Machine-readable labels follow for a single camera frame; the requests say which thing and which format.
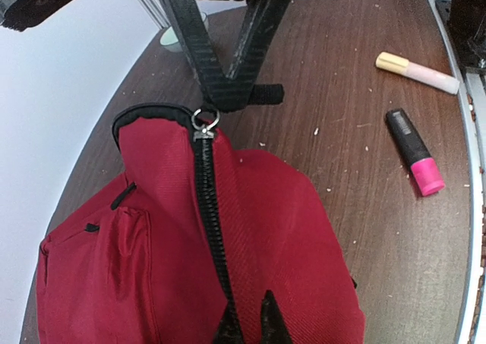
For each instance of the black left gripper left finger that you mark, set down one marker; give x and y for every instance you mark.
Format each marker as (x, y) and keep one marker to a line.
(229, 330)

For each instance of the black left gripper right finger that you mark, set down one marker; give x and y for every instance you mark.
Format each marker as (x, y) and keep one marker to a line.
(273, 327)

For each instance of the pink black highlighter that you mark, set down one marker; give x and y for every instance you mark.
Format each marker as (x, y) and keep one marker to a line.
(414, 152)

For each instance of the pale blue ceramic bowl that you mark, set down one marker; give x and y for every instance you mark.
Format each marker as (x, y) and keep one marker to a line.
(170, 42)

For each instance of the red student backpack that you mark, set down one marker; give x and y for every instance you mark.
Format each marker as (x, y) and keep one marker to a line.
(155, 256)

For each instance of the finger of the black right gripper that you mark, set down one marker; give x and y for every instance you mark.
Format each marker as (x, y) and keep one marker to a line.
(261, 21)
(186, 20)

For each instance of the pale yellow highlighter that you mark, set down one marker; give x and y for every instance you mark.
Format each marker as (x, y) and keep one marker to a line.
(402, 66)

